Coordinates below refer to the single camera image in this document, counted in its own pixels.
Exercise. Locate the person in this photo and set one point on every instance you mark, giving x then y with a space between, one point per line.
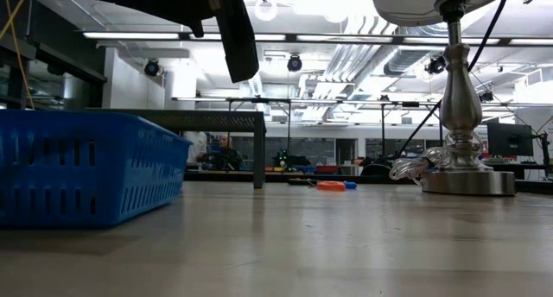
226 154
196 148

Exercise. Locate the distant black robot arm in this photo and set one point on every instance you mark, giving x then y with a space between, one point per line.
285 159

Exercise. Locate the blue slotted plastic basket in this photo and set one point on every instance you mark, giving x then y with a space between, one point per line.
86 180

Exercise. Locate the white fabric lamp shade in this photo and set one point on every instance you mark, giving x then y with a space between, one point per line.
406 3

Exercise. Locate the black aluminium table frame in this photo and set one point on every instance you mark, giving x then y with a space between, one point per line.
281 177

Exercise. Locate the black desk monitor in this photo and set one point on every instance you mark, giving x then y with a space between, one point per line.
510 139

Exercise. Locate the grey perforated metal shelf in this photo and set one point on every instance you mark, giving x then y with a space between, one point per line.
207 121

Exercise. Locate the black ceiling spotlight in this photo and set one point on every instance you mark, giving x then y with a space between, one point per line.
294 63
435 65
152 68

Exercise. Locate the red storage bin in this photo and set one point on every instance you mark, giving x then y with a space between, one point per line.
327 169

